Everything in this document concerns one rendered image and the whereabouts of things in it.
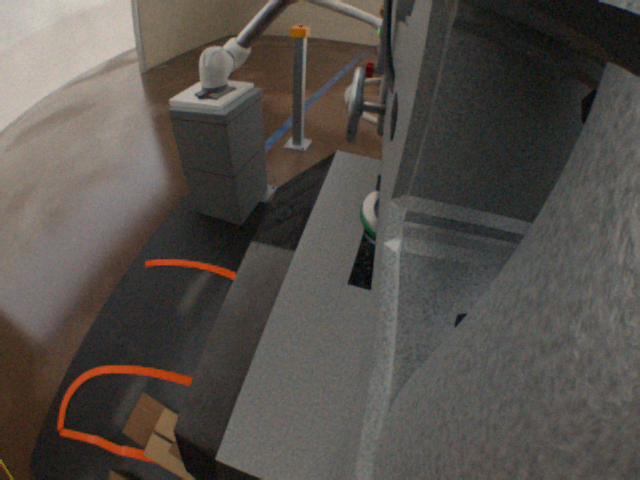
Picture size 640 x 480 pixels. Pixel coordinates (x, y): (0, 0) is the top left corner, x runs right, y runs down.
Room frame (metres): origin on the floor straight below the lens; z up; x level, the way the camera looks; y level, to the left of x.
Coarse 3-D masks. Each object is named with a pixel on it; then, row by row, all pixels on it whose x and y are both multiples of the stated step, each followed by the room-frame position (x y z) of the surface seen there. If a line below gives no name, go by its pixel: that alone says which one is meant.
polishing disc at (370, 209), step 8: (376, 192) 0.72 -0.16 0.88; (368, 200) 0.68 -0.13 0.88; (376, 200) 0.69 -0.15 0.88; (368, 208) 0.65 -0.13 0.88; (376, 208) 0.65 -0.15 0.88; (368, 216) 0.62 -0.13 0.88; (376, 216) 0.62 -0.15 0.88; (368, 224) 0.59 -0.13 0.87; (376, 224) 0.59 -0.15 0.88; (376, 232) 0.57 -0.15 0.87
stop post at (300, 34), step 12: (300, 36) 2.38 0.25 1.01; (300, 48) 2.40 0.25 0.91; (300, 60) 2.40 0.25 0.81; (300, 72) 2.40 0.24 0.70; (300, 84) 2.40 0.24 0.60; (300, 96) 2.39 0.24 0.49; (300, 108) 2.39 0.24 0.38; (300, 120) 2.39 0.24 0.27; (300, 132) 2.39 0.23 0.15; (288, 144) 2.41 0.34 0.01; (300, 144) 2.39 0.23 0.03
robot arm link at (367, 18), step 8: (304, 0) 1.55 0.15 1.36; (312, 0) 1.53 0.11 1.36; (320, 0) 1.52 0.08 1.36; (328, 0) 1.53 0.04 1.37; (336, 0) 1.55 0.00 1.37; (328, 8) 1.54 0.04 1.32; (336, 8) 1.54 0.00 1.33; (344, 8) 1.55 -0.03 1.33; (352, 8) 1.58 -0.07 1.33; (352, 16) 1.59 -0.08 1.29; (360, 16) 1.60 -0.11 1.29; (368, 16) 1.62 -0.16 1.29; (376, 24) 1.63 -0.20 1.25
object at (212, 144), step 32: (256, 96) 1.68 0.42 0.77; (192, 128) 1.43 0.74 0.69; (224, 128) 1.37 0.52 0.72; (256, 128) 1.66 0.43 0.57; (192, 160) 1.45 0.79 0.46; (224, 160) 1.38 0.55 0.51; (256, 160) 1.63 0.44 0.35; (192, 192) 1.47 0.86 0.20; (224, 192) 1.39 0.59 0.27; (256, 192) 1.59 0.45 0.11
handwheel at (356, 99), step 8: (360, 72) 0.53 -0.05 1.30; (360, 80) 0.51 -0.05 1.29; (352, 88) 0.50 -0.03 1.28; (360, 88) 0.50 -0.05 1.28; (352, 96) 0.49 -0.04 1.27; (360, 96) 0.49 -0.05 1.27; (352, 104) 0.48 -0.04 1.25; (360, 104) 0.53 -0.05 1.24; (368, 104) 0.54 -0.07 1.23; (376, 104) 0.54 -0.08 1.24; (384, 104) 0.54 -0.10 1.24; (352, 112) 0.48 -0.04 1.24; (360, 112) 0.53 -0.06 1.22; (376, 112) 0.53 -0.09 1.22; (384, 112) 0.53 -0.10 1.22; (352, 120) 0.47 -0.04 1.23; (352, 128) 0.47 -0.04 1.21; (352, 136) 0.48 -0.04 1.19
